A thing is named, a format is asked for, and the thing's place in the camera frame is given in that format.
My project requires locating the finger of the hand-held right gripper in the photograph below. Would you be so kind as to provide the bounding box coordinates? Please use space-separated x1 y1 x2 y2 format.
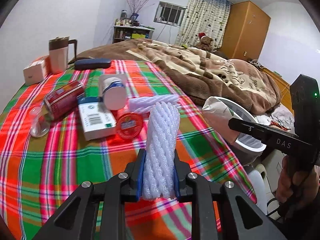
228 118 270 142

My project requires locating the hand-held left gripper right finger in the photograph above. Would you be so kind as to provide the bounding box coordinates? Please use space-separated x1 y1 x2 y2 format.
173 150 288 240

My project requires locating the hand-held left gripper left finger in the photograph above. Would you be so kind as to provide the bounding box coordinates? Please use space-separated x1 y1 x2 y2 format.
32 150 147 240

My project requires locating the white trash bin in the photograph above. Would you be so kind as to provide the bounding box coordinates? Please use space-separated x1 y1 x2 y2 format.
204 96 271 153

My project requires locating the white foam fruit net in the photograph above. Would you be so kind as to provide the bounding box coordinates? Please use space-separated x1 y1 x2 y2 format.
128 94 181 114
142 102 181 201

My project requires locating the white paper bag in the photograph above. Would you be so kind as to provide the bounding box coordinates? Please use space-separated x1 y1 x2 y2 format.
201 96 242 146

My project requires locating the clear plastic cup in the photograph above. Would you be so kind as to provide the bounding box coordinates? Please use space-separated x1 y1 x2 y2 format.
29 106 52 138

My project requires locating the person's right hand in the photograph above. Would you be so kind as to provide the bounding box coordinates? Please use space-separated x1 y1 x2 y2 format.
276 155 320 203

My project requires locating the floral cloth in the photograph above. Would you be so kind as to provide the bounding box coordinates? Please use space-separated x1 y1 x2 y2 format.
268 104 295 131

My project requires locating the red round lid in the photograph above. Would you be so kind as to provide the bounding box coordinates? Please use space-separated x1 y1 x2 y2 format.
116 112 146 141

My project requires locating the plaid tablecloth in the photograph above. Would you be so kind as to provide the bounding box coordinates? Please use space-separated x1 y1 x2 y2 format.
0 59 258 240

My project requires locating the white medicine box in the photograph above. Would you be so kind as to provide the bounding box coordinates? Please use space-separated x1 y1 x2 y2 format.
77 97 117 141

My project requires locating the brown printed blanket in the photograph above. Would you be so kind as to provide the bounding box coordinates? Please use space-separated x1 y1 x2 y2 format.
67 39 282 115

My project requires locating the white cylindrical container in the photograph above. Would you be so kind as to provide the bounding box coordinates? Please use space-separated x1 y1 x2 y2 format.
98 74 128 111

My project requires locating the wooden wardrobe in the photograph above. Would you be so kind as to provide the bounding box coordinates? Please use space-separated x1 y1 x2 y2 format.
221 1 271 61

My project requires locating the teddy bear with red hat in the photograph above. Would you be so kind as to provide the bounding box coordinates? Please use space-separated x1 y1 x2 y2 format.
195 32 214 52

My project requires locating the red drink can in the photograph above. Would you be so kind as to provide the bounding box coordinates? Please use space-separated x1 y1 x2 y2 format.
44 80 86 119

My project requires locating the patterned curtain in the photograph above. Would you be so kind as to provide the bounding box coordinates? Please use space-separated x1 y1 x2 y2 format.
174 0 232 52

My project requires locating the dark blue glasses case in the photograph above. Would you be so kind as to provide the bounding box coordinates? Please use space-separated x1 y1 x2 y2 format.
74 58 111 70

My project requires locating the barred window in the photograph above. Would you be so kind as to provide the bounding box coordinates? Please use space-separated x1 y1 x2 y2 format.
154 1 188 28

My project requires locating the cluttered storage shelf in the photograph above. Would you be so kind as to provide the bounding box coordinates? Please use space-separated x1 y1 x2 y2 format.
113 24 154 44

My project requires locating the pink mug with brown lid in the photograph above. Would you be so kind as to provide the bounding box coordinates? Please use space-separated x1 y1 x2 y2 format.
48 37 78 74

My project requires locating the pink tissue box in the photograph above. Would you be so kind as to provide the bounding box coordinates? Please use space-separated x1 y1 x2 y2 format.
23 56 50 86

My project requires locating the vase of dry branches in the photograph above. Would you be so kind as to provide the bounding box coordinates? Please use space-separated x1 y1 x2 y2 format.
125 0 151 21

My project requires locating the wooden bed frame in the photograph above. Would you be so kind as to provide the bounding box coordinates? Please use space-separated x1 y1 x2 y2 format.
260 67 295 113

